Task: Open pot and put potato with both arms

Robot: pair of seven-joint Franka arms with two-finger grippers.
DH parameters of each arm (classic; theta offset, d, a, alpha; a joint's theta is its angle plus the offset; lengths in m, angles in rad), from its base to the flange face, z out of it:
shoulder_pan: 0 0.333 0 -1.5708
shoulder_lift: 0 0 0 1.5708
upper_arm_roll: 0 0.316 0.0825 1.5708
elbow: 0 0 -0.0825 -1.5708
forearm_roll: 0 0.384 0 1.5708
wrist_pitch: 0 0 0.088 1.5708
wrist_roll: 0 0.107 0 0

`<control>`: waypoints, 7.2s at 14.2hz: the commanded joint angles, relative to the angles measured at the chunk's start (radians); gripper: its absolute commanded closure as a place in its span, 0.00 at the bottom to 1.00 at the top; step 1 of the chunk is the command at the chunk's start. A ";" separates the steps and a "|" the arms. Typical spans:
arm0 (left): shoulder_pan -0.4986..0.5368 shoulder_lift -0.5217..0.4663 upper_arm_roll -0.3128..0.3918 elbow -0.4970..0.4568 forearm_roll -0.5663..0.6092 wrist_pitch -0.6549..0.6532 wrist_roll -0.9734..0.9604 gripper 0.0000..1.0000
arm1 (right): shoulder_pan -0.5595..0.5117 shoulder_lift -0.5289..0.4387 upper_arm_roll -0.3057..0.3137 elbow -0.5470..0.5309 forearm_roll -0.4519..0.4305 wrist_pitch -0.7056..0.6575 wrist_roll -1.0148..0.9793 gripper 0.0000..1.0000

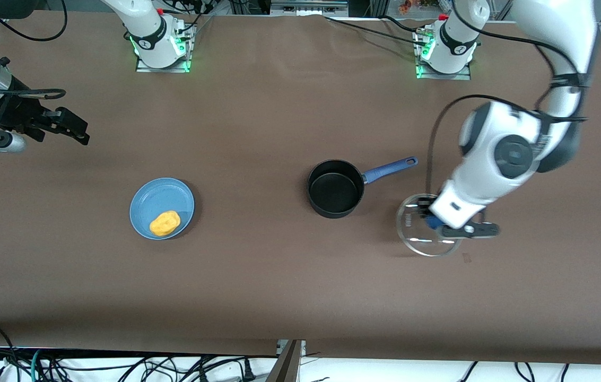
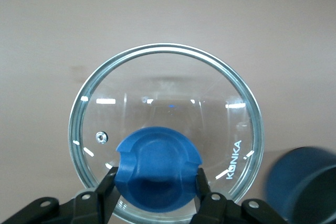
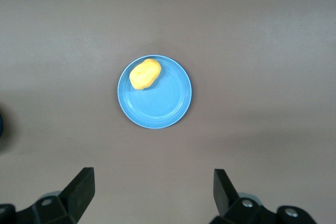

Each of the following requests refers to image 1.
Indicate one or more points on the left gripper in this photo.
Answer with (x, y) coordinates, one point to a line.
(424, 206)

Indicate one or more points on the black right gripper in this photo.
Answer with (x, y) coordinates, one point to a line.
(20, 112)

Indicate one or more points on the glass lid with blue knob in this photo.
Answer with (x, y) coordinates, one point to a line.
(417, 239)

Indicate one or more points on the yellow potato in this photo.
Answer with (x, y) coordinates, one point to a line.
(165, 223)

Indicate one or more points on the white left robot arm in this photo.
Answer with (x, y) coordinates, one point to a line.
(512, 154)

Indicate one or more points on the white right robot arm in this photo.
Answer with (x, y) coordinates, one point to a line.
(146, 32)

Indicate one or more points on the blue round plate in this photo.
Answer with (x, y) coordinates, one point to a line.
(162, 196)

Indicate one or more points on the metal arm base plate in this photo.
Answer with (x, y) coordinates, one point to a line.
(186, 50)
(422, 63)

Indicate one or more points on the aluminium profile post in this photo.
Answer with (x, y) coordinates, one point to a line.
(287, 363)

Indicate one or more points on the aluminium frame bar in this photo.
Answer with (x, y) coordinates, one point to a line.
(308, 6)

